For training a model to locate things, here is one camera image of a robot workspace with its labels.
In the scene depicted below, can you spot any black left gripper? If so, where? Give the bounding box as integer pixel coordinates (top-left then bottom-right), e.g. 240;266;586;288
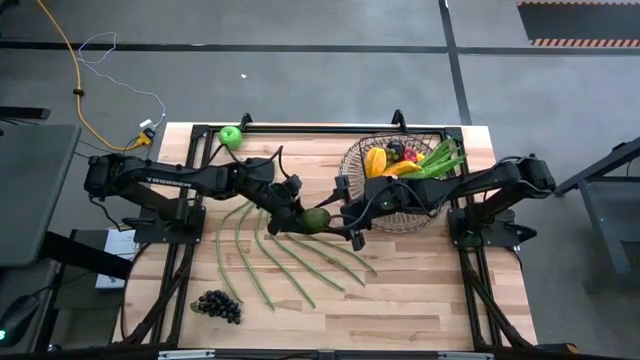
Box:
252;172;314;237

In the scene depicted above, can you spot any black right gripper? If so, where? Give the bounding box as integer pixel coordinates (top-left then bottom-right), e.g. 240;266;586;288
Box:
314;173;401;252

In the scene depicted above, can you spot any dark green avocado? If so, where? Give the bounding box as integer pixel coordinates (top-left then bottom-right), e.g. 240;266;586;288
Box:
299;207;332;235

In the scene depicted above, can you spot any bright green apple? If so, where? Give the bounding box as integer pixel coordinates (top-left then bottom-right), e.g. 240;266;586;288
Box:
217;124;244;150

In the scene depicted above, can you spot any green leafy vegetable bunch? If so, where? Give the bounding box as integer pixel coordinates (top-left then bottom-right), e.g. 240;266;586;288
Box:
399;137;469;180

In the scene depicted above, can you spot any black grape bunch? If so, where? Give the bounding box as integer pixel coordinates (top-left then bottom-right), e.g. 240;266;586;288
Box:
189;288;243;325

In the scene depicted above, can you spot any white box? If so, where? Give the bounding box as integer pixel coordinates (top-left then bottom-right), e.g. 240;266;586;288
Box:
94;227;140;291

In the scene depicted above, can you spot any black slanted beam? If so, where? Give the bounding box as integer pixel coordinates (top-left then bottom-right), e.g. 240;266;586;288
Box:
38;231;135;282

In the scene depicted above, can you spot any grey desk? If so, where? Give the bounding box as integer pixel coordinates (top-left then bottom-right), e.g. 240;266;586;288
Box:
0;123;81;269

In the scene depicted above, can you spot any black floor bar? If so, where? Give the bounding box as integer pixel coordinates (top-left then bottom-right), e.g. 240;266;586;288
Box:
0;105;52;121

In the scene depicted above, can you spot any black computer mouse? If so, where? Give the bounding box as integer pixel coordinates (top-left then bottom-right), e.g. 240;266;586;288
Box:
0;294;41;347

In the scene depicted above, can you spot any hazard striped floor mat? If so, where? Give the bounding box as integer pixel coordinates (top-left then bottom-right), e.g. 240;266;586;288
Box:
516;0;640;49

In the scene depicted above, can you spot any black wire basket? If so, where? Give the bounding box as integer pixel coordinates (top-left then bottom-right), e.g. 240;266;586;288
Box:
357;131;464;201

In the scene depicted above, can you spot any yellow cable plug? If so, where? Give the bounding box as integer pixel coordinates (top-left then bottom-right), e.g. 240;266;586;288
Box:
134;128;156;149

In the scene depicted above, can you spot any thin white cable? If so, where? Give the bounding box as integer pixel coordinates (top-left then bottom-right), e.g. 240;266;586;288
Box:
77;31;167;129

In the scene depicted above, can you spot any black desk frame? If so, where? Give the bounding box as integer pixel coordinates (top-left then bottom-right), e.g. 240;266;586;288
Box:
551;135;640;292

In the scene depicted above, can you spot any yellow power cable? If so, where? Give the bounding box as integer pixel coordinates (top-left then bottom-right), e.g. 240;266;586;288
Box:
35;0;151;152

